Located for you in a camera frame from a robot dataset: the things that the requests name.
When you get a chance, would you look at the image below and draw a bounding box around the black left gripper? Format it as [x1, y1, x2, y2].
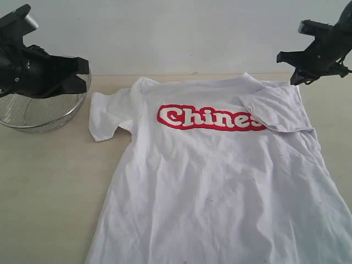
[1, 45, 90, 98]

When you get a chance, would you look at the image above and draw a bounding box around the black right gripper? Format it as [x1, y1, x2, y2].
[276, 36, 351, 85]

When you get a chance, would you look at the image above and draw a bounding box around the white t-shirt red lettering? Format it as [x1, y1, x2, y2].
[85, 73, 351, 263]

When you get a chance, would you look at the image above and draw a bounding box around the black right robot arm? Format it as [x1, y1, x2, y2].
[277, 3, 351, 85]

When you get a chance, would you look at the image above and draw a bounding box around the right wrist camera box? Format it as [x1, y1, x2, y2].
[298, 20, 334, 37]

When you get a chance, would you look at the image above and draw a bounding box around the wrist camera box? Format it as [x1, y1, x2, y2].
[1, 4, 39, 46]
[298, 20, 334, 37]

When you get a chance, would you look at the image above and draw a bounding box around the metal mesh strainer bowl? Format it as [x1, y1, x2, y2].
[1, 71, 91, 132]

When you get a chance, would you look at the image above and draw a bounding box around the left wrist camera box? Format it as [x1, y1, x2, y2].
[1, 4, 39, 46]

